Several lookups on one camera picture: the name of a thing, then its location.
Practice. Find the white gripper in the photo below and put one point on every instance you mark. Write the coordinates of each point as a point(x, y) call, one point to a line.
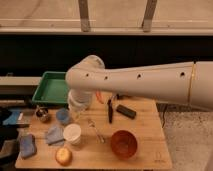
point(79, 101)

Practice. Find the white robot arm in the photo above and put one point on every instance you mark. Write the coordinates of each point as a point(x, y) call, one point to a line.
point(186, 83)

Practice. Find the small blue cup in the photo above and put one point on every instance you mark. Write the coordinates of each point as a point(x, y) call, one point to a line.
point(62, 115)

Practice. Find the white paper cup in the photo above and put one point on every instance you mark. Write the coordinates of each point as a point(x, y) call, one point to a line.
point(72, 134)

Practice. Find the small metal cup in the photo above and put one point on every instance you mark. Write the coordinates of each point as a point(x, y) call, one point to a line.
point(42, 114)

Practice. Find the orange carrot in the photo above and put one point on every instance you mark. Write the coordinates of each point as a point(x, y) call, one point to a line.
point(99, 97)

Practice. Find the blue grey cloth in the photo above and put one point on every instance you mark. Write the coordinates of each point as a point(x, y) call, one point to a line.
point(54, 136)

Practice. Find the green plastic tray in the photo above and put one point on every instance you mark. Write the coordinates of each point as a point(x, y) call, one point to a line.
point(51, 90)

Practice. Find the black rectangular block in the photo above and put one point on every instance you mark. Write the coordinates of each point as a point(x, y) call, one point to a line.
point(126, 111)

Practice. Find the yellow round bread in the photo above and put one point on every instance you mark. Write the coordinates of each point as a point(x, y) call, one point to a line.
point(63, 156)

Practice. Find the orange plastic bowl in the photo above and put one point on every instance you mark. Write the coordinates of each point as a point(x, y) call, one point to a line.
point(123, 144)

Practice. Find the blue sponge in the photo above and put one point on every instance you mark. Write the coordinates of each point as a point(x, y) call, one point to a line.
point(27, 146)

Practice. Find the blue object at left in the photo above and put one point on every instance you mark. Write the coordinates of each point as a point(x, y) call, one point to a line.
point(14, 118)

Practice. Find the black handled knife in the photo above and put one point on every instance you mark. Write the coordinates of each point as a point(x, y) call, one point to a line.
point(110, 108)

